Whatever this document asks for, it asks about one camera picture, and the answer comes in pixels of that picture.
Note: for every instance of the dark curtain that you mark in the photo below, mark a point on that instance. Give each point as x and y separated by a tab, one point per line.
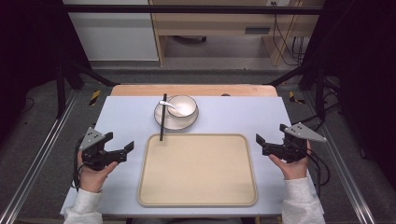
361	62
31	46

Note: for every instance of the person's right hand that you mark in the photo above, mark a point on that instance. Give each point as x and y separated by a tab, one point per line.
294	169

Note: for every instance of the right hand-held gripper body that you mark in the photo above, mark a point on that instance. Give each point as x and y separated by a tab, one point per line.
294	143

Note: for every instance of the white plate with dark rim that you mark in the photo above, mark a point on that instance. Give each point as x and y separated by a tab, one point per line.
176	123

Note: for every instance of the white bowl with dark rim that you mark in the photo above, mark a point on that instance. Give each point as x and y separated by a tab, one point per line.
184	107

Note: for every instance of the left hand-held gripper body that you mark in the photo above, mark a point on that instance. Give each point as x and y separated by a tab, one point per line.
93	149

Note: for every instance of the wooden table board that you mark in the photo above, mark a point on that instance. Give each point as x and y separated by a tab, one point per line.
193	90

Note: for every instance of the white spoon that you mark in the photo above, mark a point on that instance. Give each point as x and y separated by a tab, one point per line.
166	104

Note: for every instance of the black horizontal bar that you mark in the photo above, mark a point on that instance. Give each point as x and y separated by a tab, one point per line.
193	9

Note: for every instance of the black chopstick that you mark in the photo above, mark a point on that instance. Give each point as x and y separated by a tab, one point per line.
162	121

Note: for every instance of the white cabinet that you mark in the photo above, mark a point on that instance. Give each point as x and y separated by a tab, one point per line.
115	34

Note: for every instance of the person's left hand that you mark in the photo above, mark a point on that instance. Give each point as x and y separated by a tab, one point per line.
93	177

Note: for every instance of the black metal stand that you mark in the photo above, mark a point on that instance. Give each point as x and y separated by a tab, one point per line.
320	93
60	90

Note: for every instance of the aluminium rail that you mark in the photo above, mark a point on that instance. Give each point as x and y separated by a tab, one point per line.
34	165
342	171

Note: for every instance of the beige rectangular tray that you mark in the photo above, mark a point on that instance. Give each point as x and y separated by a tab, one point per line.
197	171

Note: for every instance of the light wooden desk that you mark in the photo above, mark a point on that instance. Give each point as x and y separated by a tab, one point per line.
218	21

